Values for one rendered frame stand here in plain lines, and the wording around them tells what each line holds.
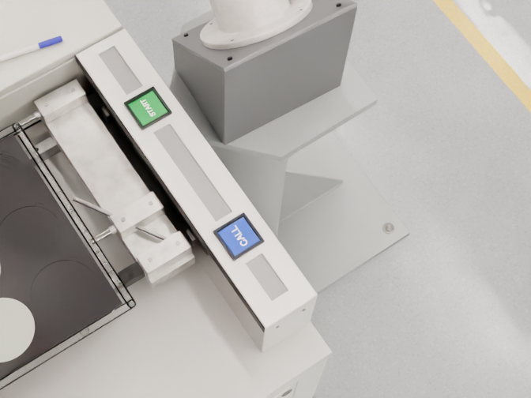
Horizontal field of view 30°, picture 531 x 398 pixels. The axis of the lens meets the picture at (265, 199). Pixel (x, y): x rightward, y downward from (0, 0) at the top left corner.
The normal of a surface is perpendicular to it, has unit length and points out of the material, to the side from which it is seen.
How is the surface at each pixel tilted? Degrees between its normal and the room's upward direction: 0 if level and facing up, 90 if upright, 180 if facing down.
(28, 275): 0
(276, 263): 0
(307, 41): 90
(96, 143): 0
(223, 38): 42
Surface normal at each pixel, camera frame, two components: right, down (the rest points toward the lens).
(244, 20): -0.17, 0.53
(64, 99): 0.04, -0.39
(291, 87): 0.51, 0.80
